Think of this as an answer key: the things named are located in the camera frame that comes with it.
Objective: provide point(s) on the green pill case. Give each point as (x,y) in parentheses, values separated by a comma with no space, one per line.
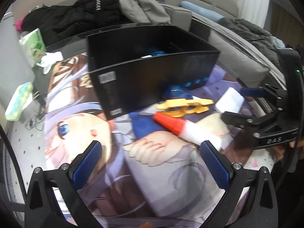
(19,99)

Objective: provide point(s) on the dark green jacket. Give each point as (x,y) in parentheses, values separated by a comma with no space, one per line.
(249,33)

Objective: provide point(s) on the white curtain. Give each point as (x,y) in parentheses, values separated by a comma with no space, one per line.
(256,2)

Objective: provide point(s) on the blue translucent plastic piece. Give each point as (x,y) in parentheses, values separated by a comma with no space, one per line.
(175,91)

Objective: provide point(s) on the pink garment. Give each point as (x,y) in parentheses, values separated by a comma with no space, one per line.
(19,26)

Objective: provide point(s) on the black jacket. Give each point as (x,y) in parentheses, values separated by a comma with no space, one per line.
(71,21)

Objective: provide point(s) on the white charger adapter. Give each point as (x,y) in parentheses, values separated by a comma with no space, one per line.
(229,101)

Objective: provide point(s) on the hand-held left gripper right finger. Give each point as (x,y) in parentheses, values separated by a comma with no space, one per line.
(215,168)

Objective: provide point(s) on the crumpled white tissue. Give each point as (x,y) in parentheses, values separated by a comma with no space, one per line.
(51,59)

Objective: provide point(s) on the grey cushion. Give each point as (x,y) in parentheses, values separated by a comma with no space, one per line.
(237,59)

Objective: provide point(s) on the green tissue pack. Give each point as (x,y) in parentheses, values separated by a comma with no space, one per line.
(33,47)

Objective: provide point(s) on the grey hoodie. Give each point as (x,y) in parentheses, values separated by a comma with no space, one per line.
(142,9)

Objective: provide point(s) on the person's right hand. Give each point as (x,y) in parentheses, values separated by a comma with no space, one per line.
(292,144)

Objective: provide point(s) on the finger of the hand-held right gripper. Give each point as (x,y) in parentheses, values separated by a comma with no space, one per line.
(237,120)
(253,92)

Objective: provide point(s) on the yellow plastic clip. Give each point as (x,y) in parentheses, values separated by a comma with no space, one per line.
(175,103)

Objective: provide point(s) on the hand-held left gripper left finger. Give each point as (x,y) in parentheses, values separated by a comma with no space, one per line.
(86,167)

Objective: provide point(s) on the white glue bottle red cap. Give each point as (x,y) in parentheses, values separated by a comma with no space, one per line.
(171,123)

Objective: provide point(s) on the printed desk mat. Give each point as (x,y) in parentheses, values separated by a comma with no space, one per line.
(154,182)

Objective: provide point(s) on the black cardboard box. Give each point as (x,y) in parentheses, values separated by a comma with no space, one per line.
(142,83)

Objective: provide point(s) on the blue pillow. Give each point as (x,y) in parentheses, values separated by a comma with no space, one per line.
(199,9)

